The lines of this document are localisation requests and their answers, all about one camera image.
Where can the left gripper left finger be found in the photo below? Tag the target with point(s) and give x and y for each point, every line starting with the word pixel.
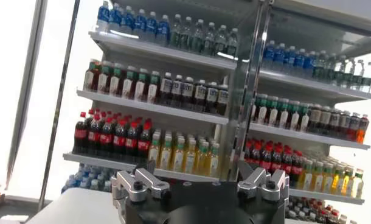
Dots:
pixel 140 185

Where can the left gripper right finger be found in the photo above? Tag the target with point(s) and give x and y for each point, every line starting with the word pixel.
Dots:
pixel 264 184

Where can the red cap cola bottle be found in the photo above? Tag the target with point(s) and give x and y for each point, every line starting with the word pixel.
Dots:
pixel 119 140
pixel 276 159
pixel 93 137
pixel 286 164
pixel 247 152
pixel 266 158
pixel 256 155
pixel 106 138
pixel 144 144
pixel 80 134
pixel 296 170
pixel 132 143

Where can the metal drinks shelf unit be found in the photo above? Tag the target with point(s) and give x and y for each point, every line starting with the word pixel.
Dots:
pixel 310 136
pixel 149 106

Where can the green label tea bottle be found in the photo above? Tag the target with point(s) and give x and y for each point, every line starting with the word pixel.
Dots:
pixel 114 83
pixel 153 89
pixel 140 88
pixel 283 115
pixel 262 112
pixel 102 82
pixel 304 118
pixel 127 86
pixel 88 80
pixel 294 117
pixel 273 114

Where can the dark bottle beige label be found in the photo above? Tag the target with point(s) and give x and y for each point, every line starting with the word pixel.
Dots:
pixel 324 121
pixel 314 120

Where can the dark bottle grey label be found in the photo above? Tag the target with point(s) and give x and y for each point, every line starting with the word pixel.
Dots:
pixel 344 125
pixel 334 123
pixel 354 128

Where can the dark bottle white label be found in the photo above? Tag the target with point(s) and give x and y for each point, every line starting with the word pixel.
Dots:
pixel 165 91
pixel 212 98
pixel 200 95
pixel 177 92
pixel 223 100
pixel 188 94

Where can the red drink bottle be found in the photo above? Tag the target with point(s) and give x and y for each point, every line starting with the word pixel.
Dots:
pixel 362 131

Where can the blue label drink bottle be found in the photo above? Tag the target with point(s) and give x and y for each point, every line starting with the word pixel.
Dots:
pixel 151 25
pixel 163 29
pixel 279 56
pixel 269 54
pixel 115 16
pixel 140 22
pixel 300 60
pixel 309 62
pixel 103 15
pixel 127 19
pixel 290 58

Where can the clear green water bottle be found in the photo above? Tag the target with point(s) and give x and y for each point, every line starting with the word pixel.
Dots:
pixel 198 36
pixel 221 40
pixel 187 33
pixel 210 38
pixel 368 77
pixel 330 68
pixel 232 42
pixel 319 65
pixel 359 76
pixel 175 32
pixel 350 74
pixel 340 71

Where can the black slanted frame pole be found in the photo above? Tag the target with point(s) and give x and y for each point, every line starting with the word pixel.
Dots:
pixel 58 106

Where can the grey slanted frame bar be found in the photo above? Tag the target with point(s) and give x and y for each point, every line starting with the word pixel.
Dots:
pixel 25 91

